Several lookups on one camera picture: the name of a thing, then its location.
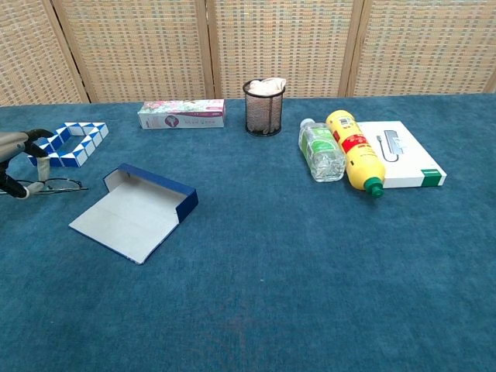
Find clear bottle green label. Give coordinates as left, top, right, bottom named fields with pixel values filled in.
left=298, top=118, right=346, bottom=184

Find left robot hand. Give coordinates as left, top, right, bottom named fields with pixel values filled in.
left=0, top=129, right=55, bottom=200

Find woven folding screen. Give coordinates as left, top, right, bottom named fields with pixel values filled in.
left=0, top=0, right=496, bottom=106

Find white USB hub box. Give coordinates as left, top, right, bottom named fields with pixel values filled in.
left=354, top=120, right=448, bottom=190

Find black mesh pen cup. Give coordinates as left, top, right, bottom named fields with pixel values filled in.
left=243, top=79, right=287, bottom=137

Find blue glasses box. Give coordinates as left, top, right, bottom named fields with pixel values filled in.
left=68, top=163, right=199, bottom=265

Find yellow bottle green cap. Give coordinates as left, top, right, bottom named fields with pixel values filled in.
left=325, top=109, right=386, bottom=199

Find floral toothpaste box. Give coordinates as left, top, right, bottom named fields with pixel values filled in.
left=137, top=98, right=227, bottom=130

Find blue white snake puzzle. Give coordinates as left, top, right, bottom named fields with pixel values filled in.
left=27, top=122, right=110, bottom=168

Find black wire-frame eyeglasses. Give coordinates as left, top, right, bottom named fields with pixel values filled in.
left=17, top=177, right=89, bottom=195

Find blue carpet table cover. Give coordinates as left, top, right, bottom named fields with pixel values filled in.
left=0, top=92, right=496, bottom=372

